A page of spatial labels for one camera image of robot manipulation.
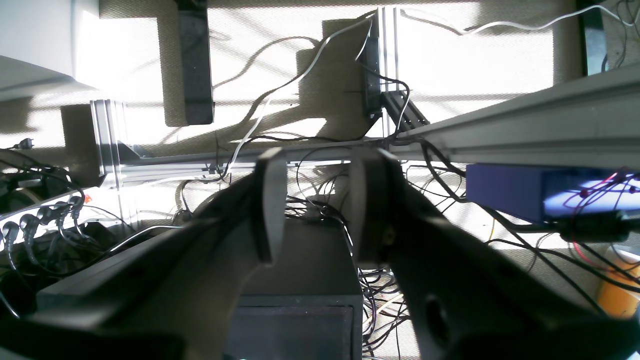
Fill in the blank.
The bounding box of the orange container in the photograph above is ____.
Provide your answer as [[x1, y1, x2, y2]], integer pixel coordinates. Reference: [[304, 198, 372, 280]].
[[598, 244, 640, 319]]

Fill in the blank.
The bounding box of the aluminium extrusion beam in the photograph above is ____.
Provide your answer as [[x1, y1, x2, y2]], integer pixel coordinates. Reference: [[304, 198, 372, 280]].
[[90, 64, 640, 185]]

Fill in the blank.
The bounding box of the black computer case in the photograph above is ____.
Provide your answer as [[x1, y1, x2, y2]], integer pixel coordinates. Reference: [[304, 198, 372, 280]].
[[36, 220, 365, 360]]

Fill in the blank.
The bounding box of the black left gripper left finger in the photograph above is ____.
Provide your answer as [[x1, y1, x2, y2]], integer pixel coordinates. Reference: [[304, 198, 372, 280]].
[[1, 148, 287, 360]]

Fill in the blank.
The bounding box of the blue electronics box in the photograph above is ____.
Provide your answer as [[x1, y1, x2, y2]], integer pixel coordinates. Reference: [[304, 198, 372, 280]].
[[465, 163, 640, 224]]

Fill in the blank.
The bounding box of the power strip with plugs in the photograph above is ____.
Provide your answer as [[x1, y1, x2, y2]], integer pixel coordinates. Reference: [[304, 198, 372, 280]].
[[1, 190, 98, 254]]

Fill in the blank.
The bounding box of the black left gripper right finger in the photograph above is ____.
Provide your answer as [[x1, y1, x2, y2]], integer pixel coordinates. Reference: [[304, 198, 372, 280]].
[[350, 148, 639, 360]]

